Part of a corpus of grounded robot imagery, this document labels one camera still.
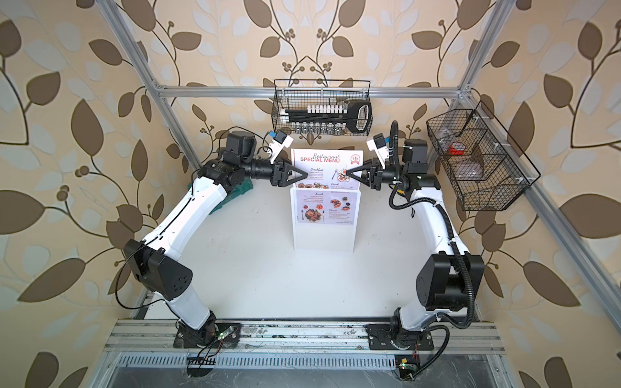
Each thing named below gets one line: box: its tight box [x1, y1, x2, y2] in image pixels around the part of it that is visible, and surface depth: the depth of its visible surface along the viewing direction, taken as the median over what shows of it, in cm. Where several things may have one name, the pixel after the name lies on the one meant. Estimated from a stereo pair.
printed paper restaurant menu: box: [291, 148, 364, 226], surface depth 77 cm
